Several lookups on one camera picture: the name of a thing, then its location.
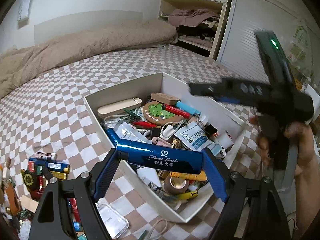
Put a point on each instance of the round black gold tin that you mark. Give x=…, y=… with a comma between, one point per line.
x=30, y=180

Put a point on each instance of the wardrobe with clothes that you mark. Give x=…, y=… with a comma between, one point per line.
x=198, y=23

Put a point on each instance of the light blue lighter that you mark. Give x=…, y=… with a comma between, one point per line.
x=187, y=108

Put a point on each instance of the blue box with barcode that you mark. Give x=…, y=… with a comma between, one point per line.
x=52, y=165

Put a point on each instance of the beige quilted duvet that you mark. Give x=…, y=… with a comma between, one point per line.
x=22, y=65

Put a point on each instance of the person right hand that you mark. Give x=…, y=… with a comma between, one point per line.
x=307, y=165

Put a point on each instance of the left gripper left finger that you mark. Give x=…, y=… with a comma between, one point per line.
x=103, y=173

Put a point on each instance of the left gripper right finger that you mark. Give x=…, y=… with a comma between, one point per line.
x=217, y=174

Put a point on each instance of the brown tape roll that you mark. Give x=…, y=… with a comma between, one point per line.
x=175, y=186

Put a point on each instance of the checkered bed sheet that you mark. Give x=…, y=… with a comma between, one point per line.
x=48, y=114

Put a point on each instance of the cream oblong case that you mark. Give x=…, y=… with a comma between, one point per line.
x=118, y=107

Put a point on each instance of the round green bear coaster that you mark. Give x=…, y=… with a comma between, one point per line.
x=155, y=114

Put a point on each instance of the white medicine sachet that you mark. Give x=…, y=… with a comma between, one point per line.
x=194, y=138

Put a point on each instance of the clear plastic card case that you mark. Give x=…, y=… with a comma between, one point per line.
x=115, y=223

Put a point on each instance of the carved wooden block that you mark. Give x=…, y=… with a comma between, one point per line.
x=164, y=98

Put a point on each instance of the red lighter with text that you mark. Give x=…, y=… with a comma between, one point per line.
x=176, y=111

